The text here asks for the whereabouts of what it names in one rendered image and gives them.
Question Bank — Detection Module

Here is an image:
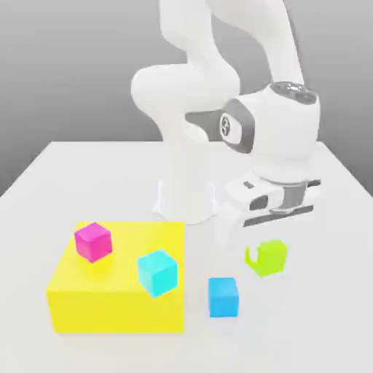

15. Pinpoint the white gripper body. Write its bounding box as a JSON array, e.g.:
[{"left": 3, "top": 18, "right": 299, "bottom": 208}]
[{"left": 224, "top": 203, "right": 315, "bottom": 251}]

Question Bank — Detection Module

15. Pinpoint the small lime green cube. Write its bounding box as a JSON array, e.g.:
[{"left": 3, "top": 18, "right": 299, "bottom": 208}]
[{"left": 244, "top": 238, "right": 289, "bottom": 278}]

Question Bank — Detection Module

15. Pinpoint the small blue cube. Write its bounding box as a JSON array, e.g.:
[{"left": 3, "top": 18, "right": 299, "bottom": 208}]
[{"left": 208, "top": 276, "right": 240, "bottom": 318}]

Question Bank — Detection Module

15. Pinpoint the small cyan cube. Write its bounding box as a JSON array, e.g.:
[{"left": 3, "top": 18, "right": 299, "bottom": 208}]
[{"left": 136, "top": 248, "right": 179, "bottom": 299}]

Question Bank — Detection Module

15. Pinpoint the small magenta cube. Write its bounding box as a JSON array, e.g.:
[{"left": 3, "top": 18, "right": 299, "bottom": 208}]
[{"left": 74, "top": 221, "right": 113, "bottom": 264}]

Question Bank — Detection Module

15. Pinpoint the large yellow box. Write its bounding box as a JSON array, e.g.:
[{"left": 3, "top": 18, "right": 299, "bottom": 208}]
[{"left": 45, "top": 221, "right": 186, "bottom": 334}]

